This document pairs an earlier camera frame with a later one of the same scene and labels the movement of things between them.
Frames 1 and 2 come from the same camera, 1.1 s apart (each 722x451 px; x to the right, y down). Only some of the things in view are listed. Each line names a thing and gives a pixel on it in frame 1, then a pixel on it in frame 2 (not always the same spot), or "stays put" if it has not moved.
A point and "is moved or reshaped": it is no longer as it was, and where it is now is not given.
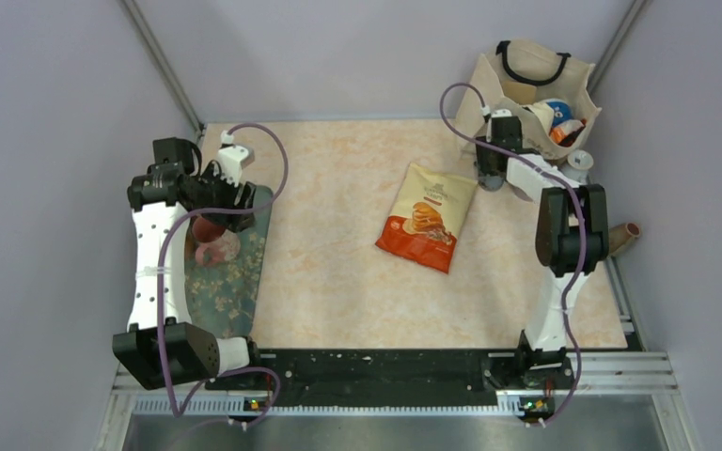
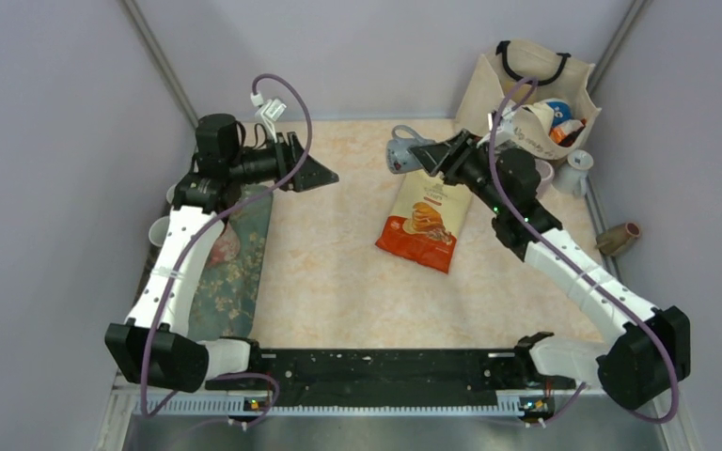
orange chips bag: x=426 y=216 stays put
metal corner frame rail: x=163 y=64 stays put
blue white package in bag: x=561 y=109 stays put
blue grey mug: x=491 y=183 is moved or reshaped
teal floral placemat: x=224 y=297 stays put
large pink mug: x=214 y=244 stays put
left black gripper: x=247 y=194 → x=309 y=175
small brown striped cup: x=622 y=234 stays put
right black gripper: x=482 y=148 → x=436 y=158
